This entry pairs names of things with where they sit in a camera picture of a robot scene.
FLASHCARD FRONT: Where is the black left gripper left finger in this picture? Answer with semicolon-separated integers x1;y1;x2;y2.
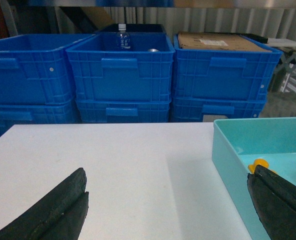
0;167;89;240

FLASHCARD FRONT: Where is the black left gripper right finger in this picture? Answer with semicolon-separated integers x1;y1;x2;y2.
247;165;296;240

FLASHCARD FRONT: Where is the yellow toy block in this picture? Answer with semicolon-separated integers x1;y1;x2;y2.
247;158;277;174

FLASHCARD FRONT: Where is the teal plastic bin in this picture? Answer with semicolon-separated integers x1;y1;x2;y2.
212;117;296;240

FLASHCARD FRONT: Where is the blue crate lower middle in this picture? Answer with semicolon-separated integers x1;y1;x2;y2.
75;100;170;124

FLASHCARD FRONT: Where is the blue crate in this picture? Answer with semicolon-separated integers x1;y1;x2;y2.
171;34;282;101
66;32;175;103
0;100;81;137
0;34;92;105
75;100;170;124
169;97;267;123

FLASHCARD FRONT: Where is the blue crate lower left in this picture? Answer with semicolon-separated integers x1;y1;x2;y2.
0;100;81;137

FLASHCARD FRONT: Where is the expandable roller conveyor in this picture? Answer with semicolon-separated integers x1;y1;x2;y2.
268;47;296;93

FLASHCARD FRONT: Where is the blue crate lower right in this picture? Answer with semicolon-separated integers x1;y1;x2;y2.
169;97;267;123

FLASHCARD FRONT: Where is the blue crate upper middle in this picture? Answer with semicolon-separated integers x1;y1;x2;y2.
66;32;175;103

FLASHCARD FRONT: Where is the blue crate upper left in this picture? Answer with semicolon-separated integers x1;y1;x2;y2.
0;34;92;105

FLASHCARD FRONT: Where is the blue crate upper right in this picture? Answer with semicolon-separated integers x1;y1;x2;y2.
171;34;282;101

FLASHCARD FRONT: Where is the black tray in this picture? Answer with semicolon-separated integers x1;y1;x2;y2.
238;33;268;44

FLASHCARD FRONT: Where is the brown cardboard sheet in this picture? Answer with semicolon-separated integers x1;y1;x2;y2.
177;32;271;52

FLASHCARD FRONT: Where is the clear water bottle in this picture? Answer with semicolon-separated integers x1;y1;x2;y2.
116;23;131;51

